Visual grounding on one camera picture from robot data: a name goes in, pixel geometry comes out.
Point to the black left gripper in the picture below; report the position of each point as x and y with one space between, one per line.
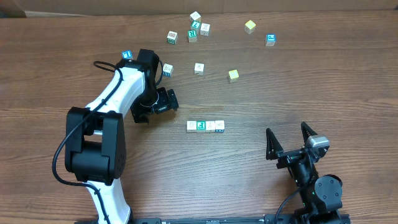
168 99

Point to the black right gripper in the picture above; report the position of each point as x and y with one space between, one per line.
273 148

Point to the red letter wooden block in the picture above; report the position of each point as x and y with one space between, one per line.
191 126

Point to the green C wooden block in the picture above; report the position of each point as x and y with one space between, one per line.
201 126

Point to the plain wooden picture block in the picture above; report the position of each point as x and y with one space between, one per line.
210 126

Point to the blue side wooden block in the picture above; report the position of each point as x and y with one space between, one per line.
219 126

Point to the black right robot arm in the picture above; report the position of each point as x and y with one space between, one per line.
321 196

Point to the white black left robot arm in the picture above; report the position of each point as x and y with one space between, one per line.
95 145

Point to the blue side picture block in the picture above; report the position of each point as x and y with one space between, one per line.
167 70

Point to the blue top wooden block left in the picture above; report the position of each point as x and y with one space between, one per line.
127 54

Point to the white picture wooden block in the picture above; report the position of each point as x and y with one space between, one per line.
199 69

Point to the green B wooden block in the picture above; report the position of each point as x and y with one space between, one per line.
172 37

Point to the green R wooden block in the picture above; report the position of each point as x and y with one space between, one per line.
192 36

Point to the yellow top wooden block near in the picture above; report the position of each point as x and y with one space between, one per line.
233 76

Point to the yellow wooden block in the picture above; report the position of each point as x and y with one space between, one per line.
249 27
233 76

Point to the green L wooden block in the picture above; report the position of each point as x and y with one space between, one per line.
195 25

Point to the white X wooden block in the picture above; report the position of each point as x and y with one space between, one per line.
205 29

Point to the white top block back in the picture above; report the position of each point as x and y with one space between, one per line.
195 16

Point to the blue top wooden block right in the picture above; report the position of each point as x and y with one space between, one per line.
270 40

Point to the yellow top wooden block far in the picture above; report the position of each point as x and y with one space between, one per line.
249 27

